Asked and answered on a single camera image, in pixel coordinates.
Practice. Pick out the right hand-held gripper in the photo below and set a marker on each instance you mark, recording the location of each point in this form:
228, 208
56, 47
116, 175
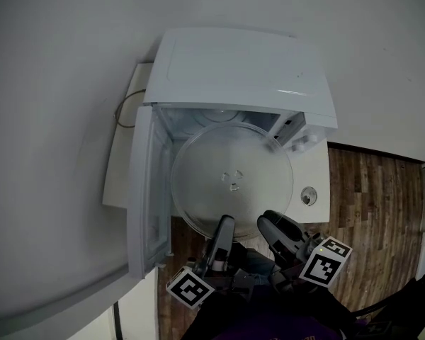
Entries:
322, 266

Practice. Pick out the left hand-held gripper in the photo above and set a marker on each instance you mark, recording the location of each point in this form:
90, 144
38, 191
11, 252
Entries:
191, 287

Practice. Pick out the round glass turntable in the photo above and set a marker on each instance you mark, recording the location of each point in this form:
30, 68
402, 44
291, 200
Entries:
205, 175

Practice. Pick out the person's right forearm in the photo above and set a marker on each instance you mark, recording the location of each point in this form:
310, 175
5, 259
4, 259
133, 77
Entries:
331, 301

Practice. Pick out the person's left forearm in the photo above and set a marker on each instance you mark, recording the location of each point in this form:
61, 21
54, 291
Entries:
216, 306

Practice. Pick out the person's leg in jeans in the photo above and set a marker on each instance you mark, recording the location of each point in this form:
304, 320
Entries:
258, 264

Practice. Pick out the round table grommet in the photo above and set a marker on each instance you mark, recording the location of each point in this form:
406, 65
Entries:
309, 195

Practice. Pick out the person's purple shirt torso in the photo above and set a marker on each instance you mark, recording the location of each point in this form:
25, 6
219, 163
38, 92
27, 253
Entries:
276, 317

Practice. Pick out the white microwave knob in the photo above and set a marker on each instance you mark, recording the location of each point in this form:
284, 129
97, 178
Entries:
311, 138
299, 146

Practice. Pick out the white microwave door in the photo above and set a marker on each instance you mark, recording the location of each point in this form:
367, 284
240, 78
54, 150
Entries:
138, 190

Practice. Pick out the black chair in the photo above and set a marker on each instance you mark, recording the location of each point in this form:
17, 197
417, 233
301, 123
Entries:
411, 306

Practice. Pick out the white microwave oven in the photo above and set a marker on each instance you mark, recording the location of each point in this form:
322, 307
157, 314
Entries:
233, 69

